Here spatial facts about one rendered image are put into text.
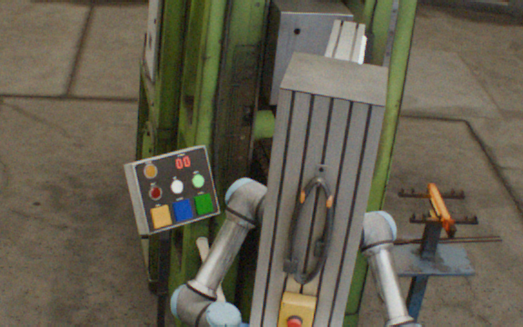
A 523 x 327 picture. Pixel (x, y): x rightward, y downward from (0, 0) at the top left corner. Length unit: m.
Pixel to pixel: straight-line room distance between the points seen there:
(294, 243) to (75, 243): 2.93
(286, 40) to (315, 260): 1.37
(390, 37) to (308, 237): 1.67
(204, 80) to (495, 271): 2.45
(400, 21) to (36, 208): 2.63
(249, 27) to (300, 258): 1.49
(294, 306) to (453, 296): 2.78
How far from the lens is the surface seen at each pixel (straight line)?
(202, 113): 3.63
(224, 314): 2.86
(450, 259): 3.89
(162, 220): 3.38
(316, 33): 3.43
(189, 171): 3.46
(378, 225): 2.97
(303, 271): 2.27
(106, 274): 4.75
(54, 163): 5.79
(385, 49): 3.72
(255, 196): 2.88
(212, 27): 3.48
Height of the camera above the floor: 2.83
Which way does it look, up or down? 29 degrees down
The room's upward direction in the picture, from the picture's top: 7 degrees clockwise
